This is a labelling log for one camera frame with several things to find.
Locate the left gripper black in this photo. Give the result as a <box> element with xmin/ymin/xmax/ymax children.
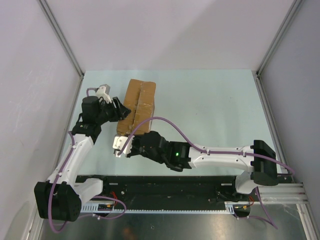
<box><xmin>96</xmin><ymin>97</ymin><xmax>131</xmax><ymax>125</ymax></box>

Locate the right aluminium frame post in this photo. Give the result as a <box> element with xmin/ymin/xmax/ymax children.
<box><xmin>255</xmin><ymin>0</ymin><xmax>305</xmax><ymax>77</ymax></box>

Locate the left aluminium frame post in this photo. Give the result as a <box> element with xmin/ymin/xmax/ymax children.
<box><xmin>37</xmin><ymin>0</ymin><xmax>85</xmax><ymax>79</ymax></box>

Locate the white slotted cable duct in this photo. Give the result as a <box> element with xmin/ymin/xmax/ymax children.
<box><xmin>80</xmin><ymin>201</ymin><xmax>251</xmax><ymax>215</ymax></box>

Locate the aluminium frame post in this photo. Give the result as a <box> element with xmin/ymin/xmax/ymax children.
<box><xmin>37</xmin><ymin>0</ymin><xmax>85</xmax><ymax>79</ymax></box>
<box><xmin>255</xmin><ymin>0</ymin><xmax>305</xmax><ymax>77</ymax></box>

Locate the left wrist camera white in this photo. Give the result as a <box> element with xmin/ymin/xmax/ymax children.
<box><xmin>95</xmin><ymin>84</ymin><xmax>112</xmax><ymax>104</ymax></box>

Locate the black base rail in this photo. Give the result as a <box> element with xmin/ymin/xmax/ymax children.
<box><xmin>93</xmin><ymin>175</ymin><xmax>257</xmax><ymax>210</ymax></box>

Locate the brown cardboard express box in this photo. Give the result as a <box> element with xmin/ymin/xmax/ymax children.
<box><xmin>116</xmin><ymin>79</ymin><xmax>156</xmax><ymax>136</ymax></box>

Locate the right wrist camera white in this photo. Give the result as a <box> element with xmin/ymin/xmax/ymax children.
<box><xmin>112</xmin><ymin>135</ymin><xmax>134</xmax><ymax>158</ymax></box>

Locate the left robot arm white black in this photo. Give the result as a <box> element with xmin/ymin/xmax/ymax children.
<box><xmin>34</xmin><ymin>95</ymin><xmax>131</xmax><ymax>222</ymax></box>

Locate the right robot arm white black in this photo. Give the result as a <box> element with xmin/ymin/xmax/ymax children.
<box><xmin>122</xmin><ymin>131</ymin><xmax>279</xmax><ymax>201</ymax></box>

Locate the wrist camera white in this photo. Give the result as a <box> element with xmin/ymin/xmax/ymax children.
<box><xmin>95</xmin><ymin>84</ymin><xmax>112</xmax><ymax>104</ymax></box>
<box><xmin>112</xmin><ymin>135</ymin><xmax>134</xmax><ymax>158</ymax></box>

